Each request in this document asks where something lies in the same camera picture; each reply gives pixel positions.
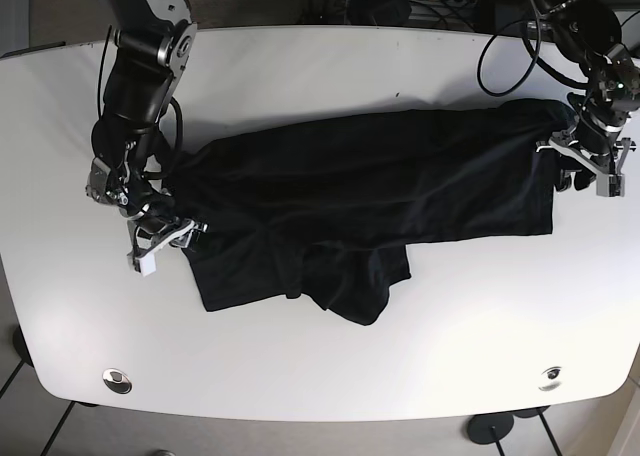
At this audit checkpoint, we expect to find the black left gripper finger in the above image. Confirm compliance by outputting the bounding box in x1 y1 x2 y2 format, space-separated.
573 169 596 190
554 167 575 191

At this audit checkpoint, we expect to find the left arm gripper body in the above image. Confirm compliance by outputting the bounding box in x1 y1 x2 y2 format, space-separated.
536 123 636 177

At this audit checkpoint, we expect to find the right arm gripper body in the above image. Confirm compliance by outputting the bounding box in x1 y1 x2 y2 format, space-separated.
127 211 208 263

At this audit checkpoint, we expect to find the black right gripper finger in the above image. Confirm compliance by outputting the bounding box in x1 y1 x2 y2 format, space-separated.
172 228 202 249

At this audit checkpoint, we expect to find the black T-shirt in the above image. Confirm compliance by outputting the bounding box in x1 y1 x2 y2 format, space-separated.
166 99 575 326

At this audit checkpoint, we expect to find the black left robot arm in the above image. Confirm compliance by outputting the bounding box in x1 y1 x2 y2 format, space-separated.
473 0 639 197

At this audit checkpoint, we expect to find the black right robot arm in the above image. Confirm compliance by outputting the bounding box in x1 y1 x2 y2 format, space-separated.
86 0 206 275

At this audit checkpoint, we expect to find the left metal table grommet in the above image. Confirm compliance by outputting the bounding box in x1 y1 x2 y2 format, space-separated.
102 368 133 395

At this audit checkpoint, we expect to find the metal table grommet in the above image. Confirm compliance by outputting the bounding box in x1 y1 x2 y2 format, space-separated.
102 368 133 395
538 366 563 392

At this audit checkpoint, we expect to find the right metal table grommet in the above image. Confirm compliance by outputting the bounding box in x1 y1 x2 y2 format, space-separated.
538 366 563 392

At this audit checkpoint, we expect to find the grey sneaker shoe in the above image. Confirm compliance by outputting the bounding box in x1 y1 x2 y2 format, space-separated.
150 449 176 456

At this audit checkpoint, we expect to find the black round stand base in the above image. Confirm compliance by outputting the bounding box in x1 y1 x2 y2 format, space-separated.
466 412 514 445

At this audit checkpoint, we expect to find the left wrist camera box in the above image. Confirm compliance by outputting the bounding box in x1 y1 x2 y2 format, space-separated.
596 173 625 198

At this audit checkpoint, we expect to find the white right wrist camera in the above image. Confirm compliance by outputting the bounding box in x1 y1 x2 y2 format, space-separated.
131 254 156 277

